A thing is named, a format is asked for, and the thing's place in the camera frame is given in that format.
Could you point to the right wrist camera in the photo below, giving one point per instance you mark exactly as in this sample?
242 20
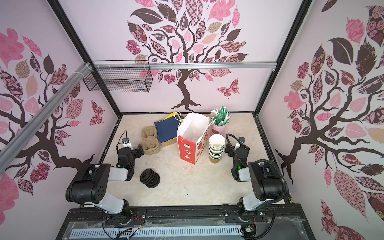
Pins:
240 142

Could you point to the pink straw holder cup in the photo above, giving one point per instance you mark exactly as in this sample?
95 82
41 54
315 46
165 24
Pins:
220 130

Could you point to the aluminium rail left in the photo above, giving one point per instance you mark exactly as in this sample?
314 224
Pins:
12 149

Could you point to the stack of paper cups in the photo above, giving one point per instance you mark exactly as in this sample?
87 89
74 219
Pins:
216 148

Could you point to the white red paper bag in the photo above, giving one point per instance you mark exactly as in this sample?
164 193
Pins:
192 136

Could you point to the white cable duct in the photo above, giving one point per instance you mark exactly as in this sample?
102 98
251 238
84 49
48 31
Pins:
154 232

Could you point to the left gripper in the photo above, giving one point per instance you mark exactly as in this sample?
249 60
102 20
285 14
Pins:
137 151

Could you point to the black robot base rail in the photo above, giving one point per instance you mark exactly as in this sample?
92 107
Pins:
276 222

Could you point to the stack of black lids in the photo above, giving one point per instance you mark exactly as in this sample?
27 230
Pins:
150 178

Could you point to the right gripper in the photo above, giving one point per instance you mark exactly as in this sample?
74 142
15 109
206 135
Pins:
229 149

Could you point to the aluminium rail back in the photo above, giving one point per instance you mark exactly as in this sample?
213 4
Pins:
187 66

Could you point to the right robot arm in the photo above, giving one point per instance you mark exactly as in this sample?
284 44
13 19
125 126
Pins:
268 183

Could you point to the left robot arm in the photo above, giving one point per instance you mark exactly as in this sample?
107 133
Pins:
89 186

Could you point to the black wire basket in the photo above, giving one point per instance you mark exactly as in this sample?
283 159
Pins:
119 77

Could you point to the navy napkin stack box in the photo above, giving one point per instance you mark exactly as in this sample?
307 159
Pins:
167 129

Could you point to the aluminium rail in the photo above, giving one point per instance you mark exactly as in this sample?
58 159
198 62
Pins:
12 149
187 66

